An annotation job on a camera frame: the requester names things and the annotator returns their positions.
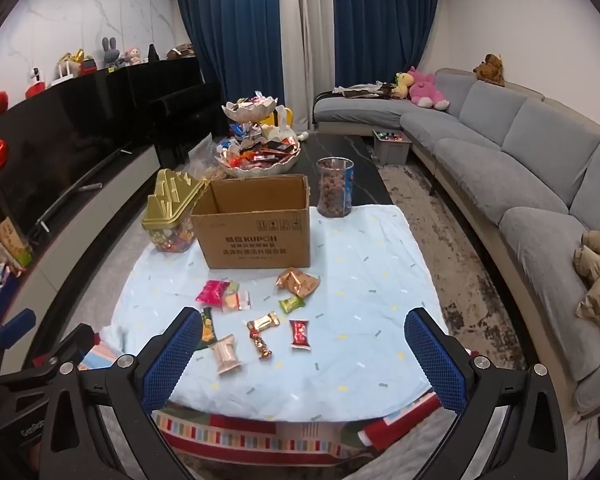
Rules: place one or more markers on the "dark green cracker packet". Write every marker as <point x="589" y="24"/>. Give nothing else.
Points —
<point x="208" y="336"/>

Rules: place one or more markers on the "clear jar of nuts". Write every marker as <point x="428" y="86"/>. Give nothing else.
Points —
<point x="335" y="186"/>

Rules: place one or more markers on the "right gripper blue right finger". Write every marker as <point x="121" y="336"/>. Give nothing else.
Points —
<point x="441" y="357"/>

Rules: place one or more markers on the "red gold twisted candy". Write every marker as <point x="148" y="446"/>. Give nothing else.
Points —
<point x="263" y="351"/>

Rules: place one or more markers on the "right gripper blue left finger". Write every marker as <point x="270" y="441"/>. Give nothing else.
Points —
<point x="163" y="360"/>

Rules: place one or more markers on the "blue curtain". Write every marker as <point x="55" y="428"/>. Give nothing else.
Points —
<point x="238" y="45"/>
<point x="375" y="39"/>

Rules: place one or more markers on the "black television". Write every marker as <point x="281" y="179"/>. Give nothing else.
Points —
<point x="65" y="131"/>

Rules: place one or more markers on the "pink plush toy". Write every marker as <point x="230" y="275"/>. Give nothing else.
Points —
<point x="424" y="93"/>

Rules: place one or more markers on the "pink snack packet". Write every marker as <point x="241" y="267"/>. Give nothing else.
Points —
<point x="212" y="293"/>

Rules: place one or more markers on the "brown plush toy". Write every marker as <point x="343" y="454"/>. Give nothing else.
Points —
<point x="490" y="70"/>

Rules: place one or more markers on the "small green candy packet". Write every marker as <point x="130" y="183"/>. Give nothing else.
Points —
<point x="291" y="303"/>

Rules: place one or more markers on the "clear packet yellow cake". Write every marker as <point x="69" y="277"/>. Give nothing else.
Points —
<point x="236" y="301"/>

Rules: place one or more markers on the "tan biscuit snack bag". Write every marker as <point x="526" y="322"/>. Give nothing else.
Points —
<point x="297" y="282"/>

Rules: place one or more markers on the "blue curtain left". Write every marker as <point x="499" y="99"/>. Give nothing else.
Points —
<point x="238" y="45"/>

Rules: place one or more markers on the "white two-tier snack bowl stand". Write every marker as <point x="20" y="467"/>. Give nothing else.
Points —
<point x="262" y="141"/>

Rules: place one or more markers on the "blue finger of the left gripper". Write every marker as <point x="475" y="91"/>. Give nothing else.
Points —
<point x="16" y="328"/>

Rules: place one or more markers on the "gold candy bar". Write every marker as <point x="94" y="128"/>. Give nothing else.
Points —
<point x="264" y="322"/>

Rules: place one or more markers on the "gold lid candy jar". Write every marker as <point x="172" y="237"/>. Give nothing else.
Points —
<point x="168" y="218"/>

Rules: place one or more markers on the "yellow plush toy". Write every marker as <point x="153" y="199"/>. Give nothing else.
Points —
<point x="401" y="88"/>

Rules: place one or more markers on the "pink wafer packet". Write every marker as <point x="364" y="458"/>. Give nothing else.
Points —
<point x="225" y="354"/>

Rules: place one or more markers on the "grey sectional sofa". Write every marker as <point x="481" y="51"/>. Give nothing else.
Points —
<point x="524" y="171"/>

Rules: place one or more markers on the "brown cardboard box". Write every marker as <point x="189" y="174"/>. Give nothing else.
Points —
<point x="258" y="223"/>

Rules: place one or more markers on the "grey storage bin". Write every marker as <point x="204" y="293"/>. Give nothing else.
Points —
<point x="391" y="147"/>

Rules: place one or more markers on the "blue curtain right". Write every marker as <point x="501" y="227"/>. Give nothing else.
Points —
<point x="375" y="39"/>

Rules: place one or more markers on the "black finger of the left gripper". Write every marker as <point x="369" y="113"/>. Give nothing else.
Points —
<point x="75" y="342"/>

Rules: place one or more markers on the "grey bunny plush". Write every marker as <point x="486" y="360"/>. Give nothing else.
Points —
<point x="110" y="52"/>

